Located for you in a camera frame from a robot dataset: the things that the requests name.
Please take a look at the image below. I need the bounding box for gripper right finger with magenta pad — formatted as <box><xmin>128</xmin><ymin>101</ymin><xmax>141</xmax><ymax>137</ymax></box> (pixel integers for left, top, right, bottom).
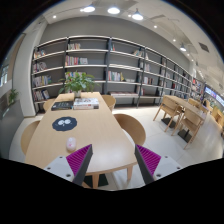
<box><xmin>135</xmin><ymin>145</ymin><xmax>182</xmax><ymax>184</ymax></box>

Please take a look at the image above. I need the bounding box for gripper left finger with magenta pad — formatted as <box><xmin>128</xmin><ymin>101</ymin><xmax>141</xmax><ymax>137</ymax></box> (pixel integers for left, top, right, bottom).
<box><xmin>44</xmin><ymin>145</ymin><xmax>93</xmax><ymax>186</ymax></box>

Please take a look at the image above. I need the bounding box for dark round mouse pad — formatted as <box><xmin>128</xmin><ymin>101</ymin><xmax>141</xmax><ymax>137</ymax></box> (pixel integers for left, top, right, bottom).
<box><xmin>52</xmin><ymin>116</ymin><xmax>77</xmax><ymax>131</ymax></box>

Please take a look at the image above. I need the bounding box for long wooden table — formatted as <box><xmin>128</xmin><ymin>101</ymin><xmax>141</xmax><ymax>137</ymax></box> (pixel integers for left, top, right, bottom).
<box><xmin>25</xmin><ymin>91</ymin><xmax>138</xmax><ymax>190</ymax></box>

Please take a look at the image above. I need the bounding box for wooden chair right near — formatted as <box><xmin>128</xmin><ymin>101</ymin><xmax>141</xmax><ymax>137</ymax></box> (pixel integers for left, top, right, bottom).
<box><xmin>114</xmin><ymin>114</ymin><xmax>146</xmax><ymax>145</ymax></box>

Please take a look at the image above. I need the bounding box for wooden chair left near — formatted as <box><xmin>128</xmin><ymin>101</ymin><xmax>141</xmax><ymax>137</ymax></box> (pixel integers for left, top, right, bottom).
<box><xmin>21</xmin><ymin>120</ymin><xmax>40</xmax><ymax>154</ymax></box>

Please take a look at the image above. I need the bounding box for wooden chair table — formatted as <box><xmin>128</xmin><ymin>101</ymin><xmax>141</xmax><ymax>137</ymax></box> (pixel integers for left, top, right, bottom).
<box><xmin>172</xmin><ymin>109</ymin><xmax>204</xmax><ymax>143</ymax></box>
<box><xmin>156</xmin><ymin>96</ymin><xmax>182</xmax><ymax>128</ymax></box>

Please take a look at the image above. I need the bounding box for black book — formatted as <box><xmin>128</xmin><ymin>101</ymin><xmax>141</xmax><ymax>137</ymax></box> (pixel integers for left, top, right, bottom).
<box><xmin>51</xmin><ymin>101</ymin><xmax>73</xmax><ymax>111</ymax></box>

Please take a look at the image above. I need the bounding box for stack of white red books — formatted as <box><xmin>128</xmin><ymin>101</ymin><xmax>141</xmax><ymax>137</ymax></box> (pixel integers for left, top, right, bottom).
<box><xmin>73</xmin><ymin>98</ymin><xmax>99</xmax><ymax>110</ymax></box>

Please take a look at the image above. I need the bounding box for wooden chair left far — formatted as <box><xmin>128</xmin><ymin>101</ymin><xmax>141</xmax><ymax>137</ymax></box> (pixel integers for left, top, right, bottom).
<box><xmin>43</xmin><ymin>98</ymin><xmax>55</xmax><ymax>112</ymax></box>

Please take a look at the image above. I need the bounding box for wooden chair right far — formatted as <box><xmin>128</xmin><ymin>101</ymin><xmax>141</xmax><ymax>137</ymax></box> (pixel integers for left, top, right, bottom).
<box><xmin>102</xmin><ymin>95</ymin><xmax>116</xmax><ymax>110</ymax></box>

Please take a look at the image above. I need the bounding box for green potted plant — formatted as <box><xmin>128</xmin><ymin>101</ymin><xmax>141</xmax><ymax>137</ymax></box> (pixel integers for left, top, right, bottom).
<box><xmin>59</xmin><ymin>72</ymin><xmax>95</xmax><ymax>94</ymax></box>

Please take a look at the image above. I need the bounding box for large grey bookshelf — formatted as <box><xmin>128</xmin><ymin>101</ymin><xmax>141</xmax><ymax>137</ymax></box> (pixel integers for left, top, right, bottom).
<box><xmin>31</xmin><ymin>35</ymin><xmax>192</xmax><ymax>111</ymax></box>

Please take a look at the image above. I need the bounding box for small plant at left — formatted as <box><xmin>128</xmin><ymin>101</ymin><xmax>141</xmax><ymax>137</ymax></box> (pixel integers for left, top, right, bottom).
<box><xmin>9</xmin><ymin>89</ymin><xmax>19</xmax><ymax>105</ymax></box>

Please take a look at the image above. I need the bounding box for pendant ceiling lamp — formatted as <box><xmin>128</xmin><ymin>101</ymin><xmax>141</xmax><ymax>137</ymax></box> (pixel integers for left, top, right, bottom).
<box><xmin>132</xmin><ymin>10</ymin><xmax>143</xmax><ymax>21</ymax></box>

